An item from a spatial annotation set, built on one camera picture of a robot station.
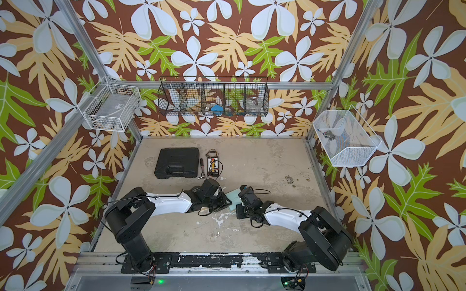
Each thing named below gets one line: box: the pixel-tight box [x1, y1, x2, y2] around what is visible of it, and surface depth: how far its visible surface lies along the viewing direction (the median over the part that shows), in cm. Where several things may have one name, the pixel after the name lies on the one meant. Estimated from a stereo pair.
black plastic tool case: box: [154, 147, 200, 179], surface depth 101 cm
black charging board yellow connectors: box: [205, 148, 220, 178], surface depth 107 cm
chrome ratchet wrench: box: [197, 158, 206, 180], surface depth 107 cm
